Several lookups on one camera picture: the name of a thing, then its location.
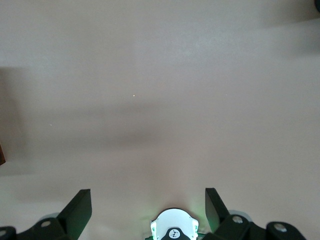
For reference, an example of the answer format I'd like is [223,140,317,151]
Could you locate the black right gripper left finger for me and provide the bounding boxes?
[0,189,92,240]

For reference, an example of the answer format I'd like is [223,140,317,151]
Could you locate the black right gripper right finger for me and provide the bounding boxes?
[204,187,305,240]

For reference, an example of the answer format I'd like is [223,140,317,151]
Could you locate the dark red wooden cabinet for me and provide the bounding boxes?
[0,66,6,166]

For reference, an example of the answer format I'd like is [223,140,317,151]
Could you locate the brown table cover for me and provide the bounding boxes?
[0,0,320,240]

